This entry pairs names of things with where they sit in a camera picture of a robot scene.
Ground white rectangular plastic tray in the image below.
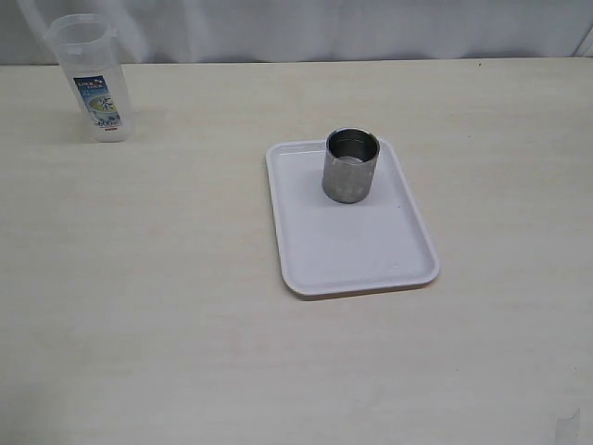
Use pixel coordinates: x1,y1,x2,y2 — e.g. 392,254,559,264
266,140,440,298

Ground stainless steel cup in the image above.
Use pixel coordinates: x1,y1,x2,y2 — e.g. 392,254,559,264
322,128,380,204

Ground white backdrop curtain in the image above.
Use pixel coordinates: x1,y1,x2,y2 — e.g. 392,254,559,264
0,0,593,66

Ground clear plastic pitcher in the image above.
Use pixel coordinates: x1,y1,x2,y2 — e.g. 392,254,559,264
44,14,133,143

